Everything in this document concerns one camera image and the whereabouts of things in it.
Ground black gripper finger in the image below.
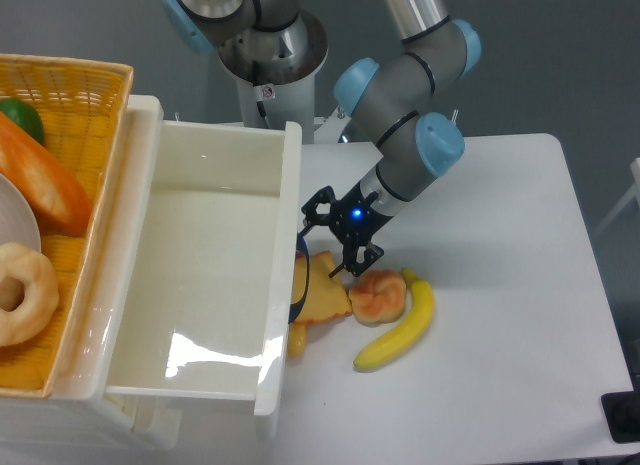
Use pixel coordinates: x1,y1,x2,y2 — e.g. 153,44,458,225
328,242,384,278
298,186,336,237

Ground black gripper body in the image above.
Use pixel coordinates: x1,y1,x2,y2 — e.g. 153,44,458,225
329,184,393,248

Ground toasted bread slice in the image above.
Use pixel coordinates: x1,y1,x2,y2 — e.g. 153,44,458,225
296,251,352,325

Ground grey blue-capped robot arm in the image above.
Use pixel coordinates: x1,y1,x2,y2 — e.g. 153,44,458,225
163,0,481,276

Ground round swirl bread roll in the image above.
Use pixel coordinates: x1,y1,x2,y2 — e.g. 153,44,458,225
348,270,406,325

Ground yellow banana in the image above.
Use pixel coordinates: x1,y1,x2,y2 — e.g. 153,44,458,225
353,267,435,372

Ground white open plastic drawer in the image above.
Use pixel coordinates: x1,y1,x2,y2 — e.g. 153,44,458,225
103,118,303,419

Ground orange baguette loaf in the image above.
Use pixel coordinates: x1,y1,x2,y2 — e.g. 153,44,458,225
1,115,93,236

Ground yellow woven basket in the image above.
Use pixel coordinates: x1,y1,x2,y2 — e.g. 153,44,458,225
1,54,133,399

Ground white furniture leg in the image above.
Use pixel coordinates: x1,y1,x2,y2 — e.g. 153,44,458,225
594,158,639,237

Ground white plate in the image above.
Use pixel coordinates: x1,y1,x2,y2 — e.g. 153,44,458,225
0,175,41,252

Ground black device at table edge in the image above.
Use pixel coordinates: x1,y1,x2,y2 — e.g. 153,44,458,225
601,391,640,444

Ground green round fruit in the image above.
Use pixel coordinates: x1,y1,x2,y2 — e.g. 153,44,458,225
1,97,45,145

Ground black drawer handle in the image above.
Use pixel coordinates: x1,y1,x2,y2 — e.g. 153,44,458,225
288,232,311,326

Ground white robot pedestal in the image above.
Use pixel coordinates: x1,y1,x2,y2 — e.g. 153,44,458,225
234,69,357,146

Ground black cable on pedestal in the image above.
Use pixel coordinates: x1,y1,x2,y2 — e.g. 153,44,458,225
252,62,274,130

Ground pale ring donut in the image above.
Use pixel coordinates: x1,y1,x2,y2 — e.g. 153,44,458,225
1,242,59,347

